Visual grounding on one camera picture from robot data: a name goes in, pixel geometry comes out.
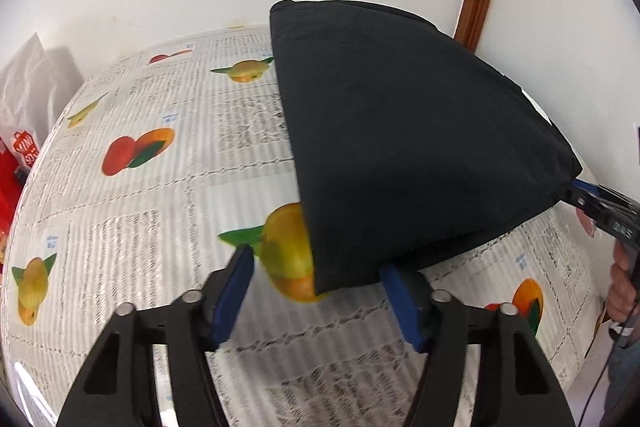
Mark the person's blue jeans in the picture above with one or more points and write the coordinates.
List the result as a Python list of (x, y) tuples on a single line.
[(625, 382)]

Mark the fruit printed tablecloth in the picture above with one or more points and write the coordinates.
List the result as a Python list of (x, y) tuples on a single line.
[(150, 232)]

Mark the red paper bag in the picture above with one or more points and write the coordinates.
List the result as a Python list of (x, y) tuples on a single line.
[(7, 192)]

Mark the white paper bag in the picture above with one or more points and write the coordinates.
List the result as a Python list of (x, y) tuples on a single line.
[(25, 97)]

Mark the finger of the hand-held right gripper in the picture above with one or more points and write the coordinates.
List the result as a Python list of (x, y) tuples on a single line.
[(585, 206), (582, 185)]

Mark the person's right hand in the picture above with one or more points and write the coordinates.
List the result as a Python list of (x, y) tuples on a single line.
[(620, 292)]

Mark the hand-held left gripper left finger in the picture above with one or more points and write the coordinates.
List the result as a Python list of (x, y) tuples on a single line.
[(235, 292)]

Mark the black garment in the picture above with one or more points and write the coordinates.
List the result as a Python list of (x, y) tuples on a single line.
[(400, 132)]

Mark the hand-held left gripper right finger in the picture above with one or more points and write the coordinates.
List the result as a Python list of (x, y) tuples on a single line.
[(400, 302)]

